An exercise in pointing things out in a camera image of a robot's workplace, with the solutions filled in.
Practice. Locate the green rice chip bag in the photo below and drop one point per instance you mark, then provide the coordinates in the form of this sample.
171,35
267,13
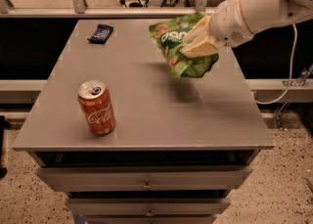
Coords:
169,35

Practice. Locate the top grey drawer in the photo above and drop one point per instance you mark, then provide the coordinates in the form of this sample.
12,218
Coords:
117,179

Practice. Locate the grey drawer cabinet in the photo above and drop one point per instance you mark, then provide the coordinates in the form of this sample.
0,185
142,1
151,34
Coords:
159,120

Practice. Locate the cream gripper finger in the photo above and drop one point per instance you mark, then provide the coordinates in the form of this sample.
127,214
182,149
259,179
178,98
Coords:
200,46
200,28

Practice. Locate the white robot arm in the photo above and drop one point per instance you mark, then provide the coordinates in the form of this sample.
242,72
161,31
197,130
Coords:
264,14

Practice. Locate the red coke can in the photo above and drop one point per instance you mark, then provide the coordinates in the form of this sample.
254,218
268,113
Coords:
95,101

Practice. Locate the grey drawer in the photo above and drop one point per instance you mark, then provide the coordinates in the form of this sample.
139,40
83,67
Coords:
117,179
147,207

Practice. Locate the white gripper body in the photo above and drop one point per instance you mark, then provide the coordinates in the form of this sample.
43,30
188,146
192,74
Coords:
227,22

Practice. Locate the dark blue snack bar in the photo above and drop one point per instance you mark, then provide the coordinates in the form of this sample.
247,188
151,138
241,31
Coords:
102,34

